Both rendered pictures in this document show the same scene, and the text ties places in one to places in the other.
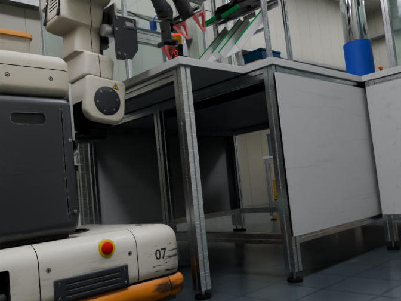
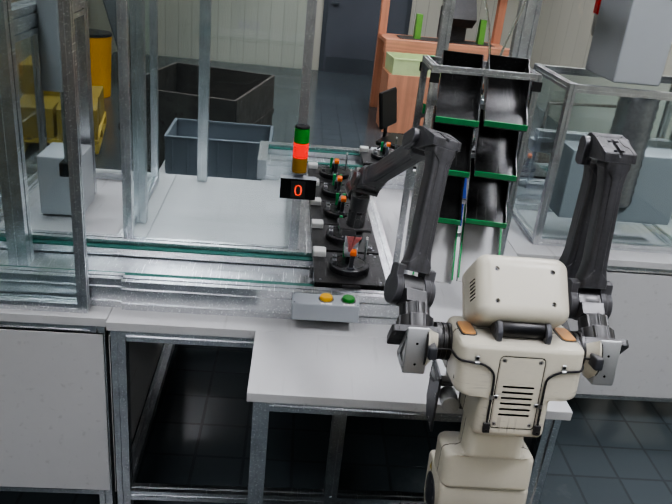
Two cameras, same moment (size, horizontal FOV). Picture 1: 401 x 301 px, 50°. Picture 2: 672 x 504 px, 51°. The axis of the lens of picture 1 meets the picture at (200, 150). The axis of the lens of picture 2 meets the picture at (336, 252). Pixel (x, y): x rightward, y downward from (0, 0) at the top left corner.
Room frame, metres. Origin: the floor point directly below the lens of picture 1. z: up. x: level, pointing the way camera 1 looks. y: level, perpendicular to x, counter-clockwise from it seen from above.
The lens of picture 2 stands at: (1.06, 1.74, 2.00)
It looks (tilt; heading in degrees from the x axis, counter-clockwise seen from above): 24 degrees down; 308
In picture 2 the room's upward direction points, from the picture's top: 6 degrees clockwise
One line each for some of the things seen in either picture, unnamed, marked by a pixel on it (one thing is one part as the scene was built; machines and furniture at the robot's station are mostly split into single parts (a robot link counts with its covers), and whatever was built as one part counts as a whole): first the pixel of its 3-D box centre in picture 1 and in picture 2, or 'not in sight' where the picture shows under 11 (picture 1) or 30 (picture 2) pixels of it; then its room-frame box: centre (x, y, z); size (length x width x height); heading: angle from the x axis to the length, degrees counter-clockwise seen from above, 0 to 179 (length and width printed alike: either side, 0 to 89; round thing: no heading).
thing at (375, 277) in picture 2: not in sight; (348, 270); (2.35, 0.02, 0.96); 0.24 x 0.24 x 0.02; 44
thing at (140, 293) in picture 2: not in sight; (264, 298); (2.44, 0.33, 0.91); 0.89 x 0.06 x 0.11; 44
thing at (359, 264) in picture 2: not in sight; (348, 265); (2.35, 0.02, 0.98); 0.14 x 0.14 x 0.02
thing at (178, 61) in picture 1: (176, 94); (397, 339); (2.07, 0.09, 0.84); 0.90 x 0.70 x 0.03; 43
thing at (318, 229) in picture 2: not in sight; (345, 227); (2.53, -0.16, 1.01); 0.24 x 0.24 x 0.13; 44
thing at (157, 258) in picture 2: not in sight; (259, 274); (2.58, 0.21, 0.91); 0.84 x 0.28 x 0.10; 44
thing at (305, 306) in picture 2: not in sight; (325, 307); (2.26, 0.24, 0.93); 0.21 x 0.07 x 0.06; 44
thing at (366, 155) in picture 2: not in sight; (385, 149); (3.07, -1.13, 1.01); 0.24 x 0.24 x 0.13; 44
